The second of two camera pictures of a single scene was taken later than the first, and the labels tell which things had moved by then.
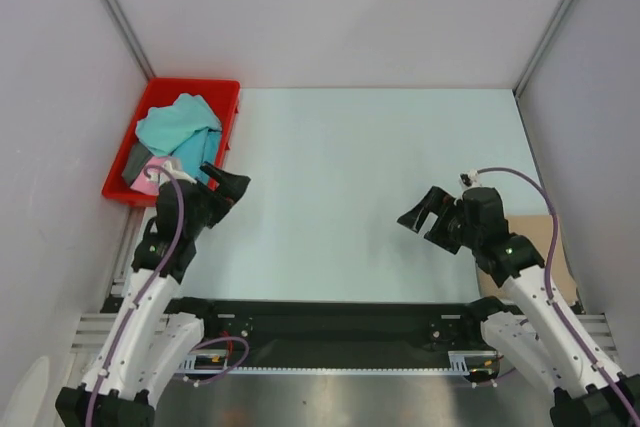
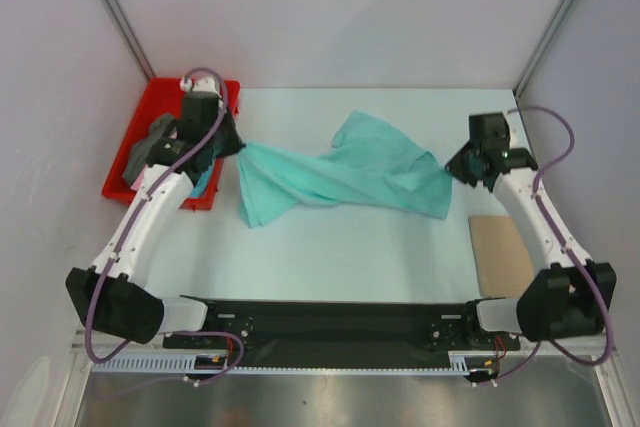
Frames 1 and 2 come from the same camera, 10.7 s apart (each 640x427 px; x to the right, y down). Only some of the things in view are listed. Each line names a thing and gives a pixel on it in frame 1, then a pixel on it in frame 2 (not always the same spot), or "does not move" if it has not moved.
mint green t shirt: [164, 129] → [370, 162]
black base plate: [348, 334] does not move
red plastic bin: [222, 94] does not move
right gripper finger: [435, 200] → [460, 165]
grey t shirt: [136, 163] does not move
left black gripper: [229, 185] → [234, 144]
